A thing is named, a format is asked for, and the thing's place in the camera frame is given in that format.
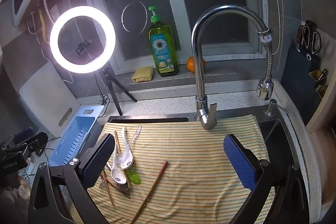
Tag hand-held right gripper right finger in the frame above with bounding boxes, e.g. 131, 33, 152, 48
223, 134, 310, 224

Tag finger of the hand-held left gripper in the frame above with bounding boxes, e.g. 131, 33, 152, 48
5, 127, 34, 147
26, 132, 49, 157

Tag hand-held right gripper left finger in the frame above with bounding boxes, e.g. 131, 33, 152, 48
28, 132, 116, 224

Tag red wooden chopstick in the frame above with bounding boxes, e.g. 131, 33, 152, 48
114, 130, 123, 156
130, 160, 169, 224
106, 178, 131, 199
101, 170, 114, 205

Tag white ceramic spoon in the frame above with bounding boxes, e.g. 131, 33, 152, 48
115, 126, 133, 170
110, 144, 126, 184

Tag blue drain basket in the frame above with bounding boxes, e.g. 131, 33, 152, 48
49, 105, 105, 167

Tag clear plastic spoon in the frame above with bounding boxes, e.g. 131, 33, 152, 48
127, 126, 142, 147

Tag metal fork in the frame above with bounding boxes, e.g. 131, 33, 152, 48
98, 169, 111, 189

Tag green plastic spoon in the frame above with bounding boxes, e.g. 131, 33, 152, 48
126, 170, 141, 185

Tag white cutting board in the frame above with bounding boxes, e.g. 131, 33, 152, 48
18, 63, 76, 132

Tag yellow striped cloth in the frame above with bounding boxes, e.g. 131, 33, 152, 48
87, 114, 276, 224

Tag steel sink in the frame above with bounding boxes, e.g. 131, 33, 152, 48
107, 105, 310, 224

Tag chrome sink soap pump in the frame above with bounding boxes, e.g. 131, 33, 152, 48
264, 99, 291, 118

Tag flexible chrome faucet sprayer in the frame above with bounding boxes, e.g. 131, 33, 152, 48
256, 28, 275, 101

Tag yellow sponge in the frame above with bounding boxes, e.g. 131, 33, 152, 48
131, 66, 154, 83

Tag chrome faucet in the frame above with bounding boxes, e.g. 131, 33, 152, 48
191, 4, 271, 130

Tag dark knife rack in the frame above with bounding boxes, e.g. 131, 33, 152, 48
280, 46, 329, 114

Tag orange fruit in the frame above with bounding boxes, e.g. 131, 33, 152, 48
186, 56, 207, 73

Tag green dish soap bottle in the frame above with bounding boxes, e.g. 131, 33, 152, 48
148, 5, 180, 78

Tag black ring light cable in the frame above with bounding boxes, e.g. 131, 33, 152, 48
99, 94, 111, 111

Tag white ring light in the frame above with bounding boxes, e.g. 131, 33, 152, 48
50, 5, 109, 73

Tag yellow hose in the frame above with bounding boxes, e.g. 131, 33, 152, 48
39, 10, 47, 43

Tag black handled scissors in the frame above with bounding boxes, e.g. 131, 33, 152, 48
299, 21, 322, 55

